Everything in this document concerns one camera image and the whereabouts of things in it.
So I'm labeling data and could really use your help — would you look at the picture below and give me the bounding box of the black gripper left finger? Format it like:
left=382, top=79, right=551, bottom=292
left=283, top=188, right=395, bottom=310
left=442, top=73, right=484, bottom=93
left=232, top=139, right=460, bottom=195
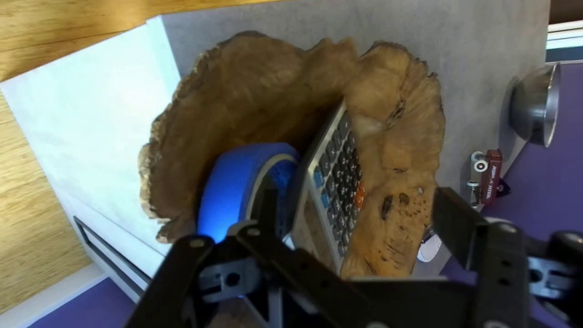
left=123, top=184, right=391, bottom=328

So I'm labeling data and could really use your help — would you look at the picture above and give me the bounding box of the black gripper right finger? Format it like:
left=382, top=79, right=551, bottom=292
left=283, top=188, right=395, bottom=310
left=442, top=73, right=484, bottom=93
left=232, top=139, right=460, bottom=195
left=431, top=186, right=583, bottom=328

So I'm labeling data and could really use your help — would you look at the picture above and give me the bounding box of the grey pocket calculator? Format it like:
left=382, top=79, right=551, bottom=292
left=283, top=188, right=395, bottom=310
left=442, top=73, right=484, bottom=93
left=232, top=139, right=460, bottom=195
left=289, top=102, right=365, bottom=276

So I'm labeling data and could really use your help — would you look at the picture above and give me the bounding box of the silver metal dish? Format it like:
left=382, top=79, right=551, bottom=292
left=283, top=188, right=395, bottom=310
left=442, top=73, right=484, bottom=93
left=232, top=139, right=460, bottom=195
left=508, top=62, right=560, bottom=150

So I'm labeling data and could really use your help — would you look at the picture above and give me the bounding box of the small white object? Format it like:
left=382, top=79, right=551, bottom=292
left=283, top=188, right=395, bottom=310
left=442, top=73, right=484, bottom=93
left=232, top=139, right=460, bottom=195
left=416, top=234, right=444, bottom=266

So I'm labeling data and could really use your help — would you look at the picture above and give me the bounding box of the small red and white gadget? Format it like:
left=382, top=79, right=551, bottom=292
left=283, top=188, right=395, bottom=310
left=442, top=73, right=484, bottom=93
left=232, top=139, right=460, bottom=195
left=464, top=148, right=508, bottom=212

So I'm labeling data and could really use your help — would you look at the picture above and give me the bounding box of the blue tape roll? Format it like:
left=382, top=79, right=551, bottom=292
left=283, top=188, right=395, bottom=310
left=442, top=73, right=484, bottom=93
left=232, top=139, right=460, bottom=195
left=194, top=143, right=302, bottom=245

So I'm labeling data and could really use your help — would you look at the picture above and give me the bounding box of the wooden slab board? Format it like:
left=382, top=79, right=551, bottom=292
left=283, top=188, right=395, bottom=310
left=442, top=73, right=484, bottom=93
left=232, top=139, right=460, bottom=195
left=136, top=30, right=447, bottom=281

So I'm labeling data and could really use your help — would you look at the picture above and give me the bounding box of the black table frame bar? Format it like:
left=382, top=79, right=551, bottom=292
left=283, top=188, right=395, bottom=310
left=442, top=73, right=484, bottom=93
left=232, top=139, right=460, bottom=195
left=70, top=215, right=152, bottom=299

